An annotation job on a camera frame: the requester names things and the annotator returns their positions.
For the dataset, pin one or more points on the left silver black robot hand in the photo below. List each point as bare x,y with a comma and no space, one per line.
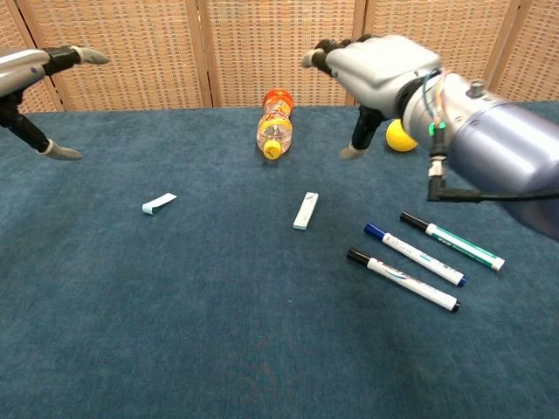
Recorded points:
22,65

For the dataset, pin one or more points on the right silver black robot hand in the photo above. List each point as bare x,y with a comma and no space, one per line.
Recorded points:
380,70

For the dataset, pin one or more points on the light blue toothbrush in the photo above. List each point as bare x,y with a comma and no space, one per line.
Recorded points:
159,203
305,211

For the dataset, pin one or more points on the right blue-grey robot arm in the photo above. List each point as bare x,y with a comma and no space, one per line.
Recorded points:
502,144

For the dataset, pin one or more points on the woven rattan screen panel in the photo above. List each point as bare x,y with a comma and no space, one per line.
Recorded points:
17,26
537,52
471,43
131,52
279,43

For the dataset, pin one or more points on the yellow foam ball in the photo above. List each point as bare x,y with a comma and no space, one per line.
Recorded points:
399,139

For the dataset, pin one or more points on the clear bottle with orange label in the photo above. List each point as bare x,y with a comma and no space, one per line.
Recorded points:
275,126

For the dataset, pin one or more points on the white marker with blue cap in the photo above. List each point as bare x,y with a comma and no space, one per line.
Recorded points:
415,254

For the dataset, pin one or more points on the green-labelled marker with black cap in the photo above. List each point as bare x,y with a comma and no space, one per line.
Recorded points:
454,242

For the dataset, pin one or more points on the white marker with black cap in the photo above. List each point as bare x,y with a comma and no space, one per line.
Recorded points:
406,281

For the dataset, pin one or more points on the blue carpet table cover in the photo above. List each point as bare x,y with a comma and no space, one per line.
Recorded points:
174,305

